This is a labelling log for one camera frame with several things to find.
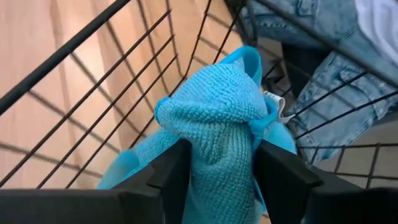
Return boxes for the blue denim jeans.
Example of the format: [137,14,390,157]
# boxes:
[241,0,398,166]

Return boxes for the black wire basket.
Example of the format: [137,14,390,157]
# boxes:
[0,0,398,190]

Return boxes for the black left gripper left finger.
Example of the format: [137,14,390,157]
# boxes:
[0,138,192,224]

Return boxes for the blue microfiber towel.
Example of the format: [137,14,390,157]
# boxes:
[96,45,298,224]

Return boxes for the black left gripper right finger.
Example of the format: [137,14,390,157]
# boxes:
[253,139,398,224]

